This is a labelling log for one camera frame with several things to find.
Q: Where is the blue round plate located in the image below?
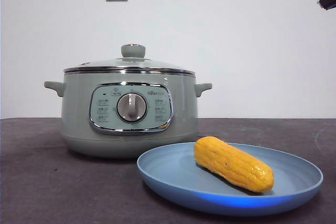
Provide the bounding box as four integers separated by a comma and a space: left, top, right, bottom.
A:
136, 142, 324, 218

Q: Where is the yellow corn cob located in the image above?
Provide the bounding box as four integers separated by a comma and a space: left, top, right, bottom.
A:
193, 136, 275, 193

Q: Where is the pale green electric steamer pot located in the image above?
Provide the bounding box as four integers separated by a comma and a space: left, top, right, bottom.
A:
44, 73, 213, 159

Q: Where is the glass lid with green knob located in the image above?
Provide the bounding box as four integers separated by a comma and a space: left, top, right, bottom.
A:
64, 43, 196, 75

